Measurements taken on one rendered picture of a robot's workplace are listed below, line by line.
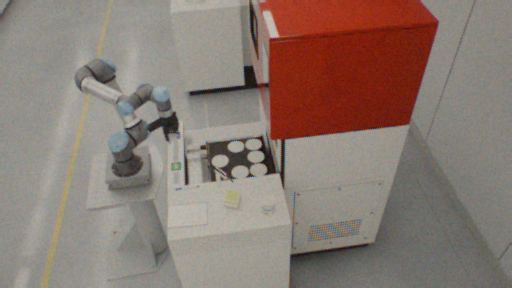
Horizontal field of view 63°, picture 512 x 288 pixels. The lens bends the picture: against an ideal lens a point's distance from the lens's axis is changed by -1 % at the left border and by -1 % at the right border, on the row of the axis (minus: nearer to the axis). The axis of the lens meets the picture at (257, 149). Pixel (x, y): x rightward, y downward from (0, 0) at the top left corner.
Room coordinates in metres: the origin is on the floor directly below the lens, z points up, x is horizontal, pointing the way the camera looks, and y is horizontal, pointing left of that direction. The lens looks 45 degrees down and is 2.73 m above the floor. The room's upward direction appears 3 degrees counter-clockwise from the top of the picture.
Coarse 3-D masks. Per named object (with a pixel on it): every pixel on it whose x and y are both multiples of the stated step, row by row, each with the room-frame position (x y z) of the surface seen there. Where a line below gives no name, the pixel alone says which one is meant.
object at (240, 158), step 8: (208, 144) 1.88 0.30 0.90; (216, 144) 1.88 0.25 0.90; (224, 144) 1.88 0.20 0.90; (216, 152) 1.81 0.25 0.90; (224, 152) 1.81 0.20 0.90; (232, 152) 1.80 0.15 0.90; (240, 152) 1.80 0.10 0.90; (248, 152) 1.80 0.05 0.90; (264, 152) 1.79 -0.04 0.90; (232, 160) 1.74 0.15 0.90; (240, 160) 1.73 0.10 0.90; (248, 160) 1.73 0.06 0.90; (264, 160) 1.72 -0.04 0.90; (224, 168) 1.67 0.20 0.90; (232, 168) 1.67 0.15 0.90; (248, 168) 1.66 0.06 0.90; (232, 176) 1.61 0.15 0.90; (248, 176) 1.60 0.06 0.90; (256, 176) 1.60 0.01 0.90
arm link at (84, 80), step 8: (80, 72) 1.85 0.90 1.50; (88, 72) 1.86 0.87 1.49; (80, 80) 1.79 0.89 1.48; (88, 80) 1.79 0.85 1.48; (80, 88) 1.77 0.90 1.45; (88, 88) 1.75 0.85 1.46; (96, 88) 1.73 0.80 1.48; (104, 88) 1.71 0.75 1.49; (96, 96) 1.71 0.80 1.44; (104, 96) 1.67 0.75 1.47; (112, 96) 1.65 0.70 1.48; (120, 96) 1.63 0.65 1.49; (128, 96) 1.63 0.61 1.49; (136, 96) 1.63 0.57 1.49; (112, 104) 1.63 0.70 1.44; (120, 104) 1.57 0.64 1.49; (128, 104) 1.58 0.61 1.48; (136, 104) 1.60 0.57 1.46; (120, 112) 1.57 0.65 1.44; (128, 112) 1.56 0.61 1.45
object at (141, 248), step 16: (144, 208) 1.66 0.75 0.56; (144, 224) 1.65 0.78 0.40; (160, 224) 1.73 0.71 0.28; (112, 240) 1.79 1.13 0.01; (128, 240) 1.71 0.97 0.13; (144, 240) 1.67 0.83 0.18; (160, 240) 1.68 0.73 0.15; (112, 256) 1.65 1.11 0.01; (128, 256) 1.64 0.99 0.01; (144, 256) 1.64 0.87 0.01; (160, 256) 1.63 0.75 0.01; (112, 272) 1.51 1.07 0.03; (128, 272) 1.51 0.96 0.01; (144, 272) 1.51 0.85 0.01
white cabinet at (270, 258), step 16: (288, 240) 1.22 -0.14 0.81; (176, 256) 1.15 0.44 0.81; (192, 256) 1.16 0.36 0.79; (208, 256) 1.17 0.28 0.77; (224, 256) 1.18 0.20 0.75; (240, 256) 1.18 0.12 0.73; (256, 256) 1.19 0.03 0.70; (272, 256) 1.20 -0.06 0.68; (288, 256) 1.21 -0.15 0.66; (192, 272) 1.16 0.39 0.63; (208, 272) 1.16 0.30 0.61; (224, 272) 1.17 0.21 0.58; (240, 272) 1.18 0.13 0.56; (256, 272) 1.19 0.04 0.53; (272, 272) 1.20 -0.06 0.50; (288, 272) 1.21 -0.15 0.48
